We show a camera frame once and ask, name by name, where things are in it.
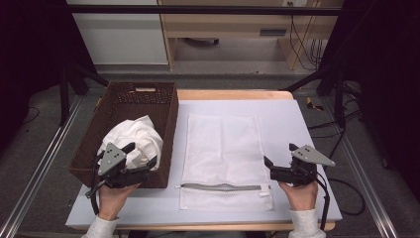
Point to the metal floor rail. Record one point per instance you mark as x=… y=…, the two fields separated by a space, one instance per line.
x=43 y=158
x=360 y=172

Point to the black horizontal bar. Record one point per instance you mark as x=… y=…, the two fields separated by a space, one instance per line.
x=198 y=10

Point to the white cabinet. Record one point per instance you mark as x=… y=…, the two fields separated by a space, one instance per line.
x=122 y=39

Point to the white mesh laundry bag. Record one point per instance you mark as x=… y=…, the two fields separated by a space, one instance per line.
x=224 y=148

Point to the white garment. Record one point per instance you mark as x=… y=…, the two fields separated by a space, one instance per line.
x=138 y=132

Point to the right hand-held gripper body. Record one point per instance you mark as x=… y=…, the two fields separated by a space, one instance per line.
x=310 y=155

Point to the white table mat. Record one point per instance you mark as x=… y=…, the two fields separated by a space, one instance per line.
x=284 y=125

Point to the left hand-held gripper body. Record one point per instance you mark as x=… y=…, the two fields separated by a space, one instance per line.
x=112 y=160

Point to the yellow and black tool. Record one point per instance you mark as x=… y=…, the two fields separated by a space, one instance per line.
x=310 y=104

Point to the light wooden desk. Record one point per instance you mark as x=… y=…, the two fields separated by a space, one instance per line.
x=228 y=24

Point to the black curtain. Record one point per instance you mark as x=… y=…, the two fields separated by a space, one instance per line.
x=389 y=82
x=33 y=49

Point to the brown woven basket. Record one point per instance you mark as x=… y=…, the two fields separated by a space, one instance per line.
x=132 y=105

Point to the black metal stand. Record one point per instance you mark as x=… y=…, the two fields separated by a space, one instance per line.
x=339 y=99
x=64 y=95

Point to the person's left hand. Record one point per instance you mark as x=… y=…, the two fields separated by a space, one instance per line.
x=112 y=201

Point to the person's right hand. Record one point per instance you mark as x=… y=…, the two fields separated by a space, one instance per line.
x=302 y=196

